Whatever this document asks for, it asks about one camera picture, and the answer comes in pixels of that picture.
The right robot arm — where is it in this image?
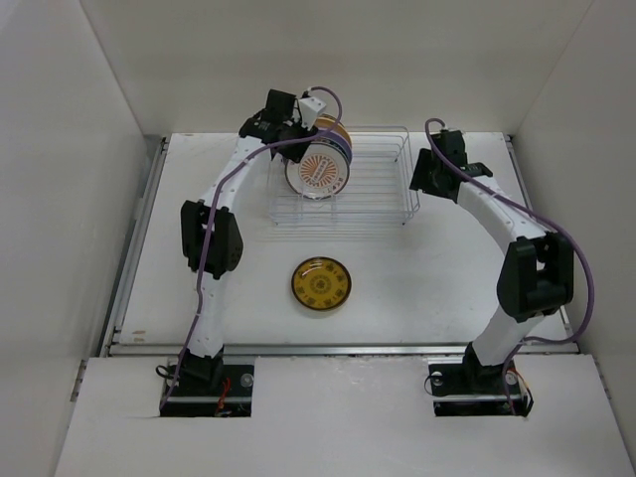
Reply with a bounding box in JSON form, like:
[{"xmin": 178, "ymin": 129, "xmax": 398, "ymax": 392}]
[{"xmin": 409, "ymin": 128, "xmax": 574, "ymax": 393}]

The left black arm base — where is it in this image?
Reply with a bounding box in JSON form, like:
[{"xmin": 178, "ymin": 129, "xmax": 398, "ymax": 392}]
[{"xmin": 159, "ymin": 363, "xmax": 255, "ymax": 418}]

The white orange sunburst plate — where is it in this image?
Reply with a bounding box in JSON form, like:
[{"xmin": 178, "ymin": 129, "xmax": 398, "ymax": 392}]
[{"xmin": 284, "ymin": 144, "xmax": 350, "ymax": 200}]

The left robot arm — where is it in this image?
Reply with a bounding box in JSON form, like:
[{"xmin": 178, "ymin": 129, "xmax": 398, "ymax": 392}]
[{"xmin": 166, "ymin": 89, "xmax": 326, "ymax": 396}]

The purple plate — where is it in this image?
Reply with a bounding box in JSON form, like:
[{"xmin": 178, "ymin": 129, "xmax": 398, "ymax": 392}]
[{"xmin": 327, "ymin": 125, "xmax": 353, "ymax": 163}]

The white wire dish rack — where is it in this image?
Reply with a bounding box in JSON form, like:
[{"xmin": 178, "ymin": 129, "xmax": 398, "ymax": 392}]
[{"xmin": 267, "ymin": 125, "xmax": 419, "ymax": 229}]

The metal table edge rail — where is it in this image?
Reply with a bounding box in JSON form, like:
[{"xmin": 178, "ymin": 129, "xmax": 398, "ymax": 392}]
[{"xmin": 98, "ymin": 339, "xmax": 580, "ymax": 358}]

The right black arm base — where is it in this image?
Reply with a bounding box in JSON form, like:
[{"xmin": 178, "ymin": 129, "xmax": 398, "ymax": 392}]
[{"xmin": 424, "ymin": 360, "xmax": 535, "ymax": 417}]

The purple cable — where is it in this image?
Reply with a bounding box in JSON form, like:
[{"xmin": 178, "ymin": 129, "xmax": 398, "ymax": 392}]
[
  {"xmin": 424, "ymin": 117, "xmax": 595, "ymax": 416},
  {"xmin": 159, "ymin": 85, "xmax": 345, "ymax": 408}
]

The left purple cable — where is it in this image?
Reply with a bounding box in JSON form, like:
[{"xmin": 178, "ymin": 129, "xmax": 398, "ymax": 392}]
[{"xmin": 159, "ymin": 85, "xmax": 345, "ymax": 408}]

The tan plate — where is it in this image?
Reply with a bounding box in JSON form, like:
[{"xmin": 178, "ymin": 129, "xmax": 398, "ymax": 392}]
[{"xmin": 315, "ymin": 113, "xmax": 351, "ymax": 141}]

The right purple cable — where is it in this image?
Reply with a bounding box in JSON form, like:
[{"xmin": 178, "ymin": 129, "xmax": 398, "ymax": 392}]
[{"xmin": 424, "ymin": 117, "xmax": 595, "ymax": 416}]

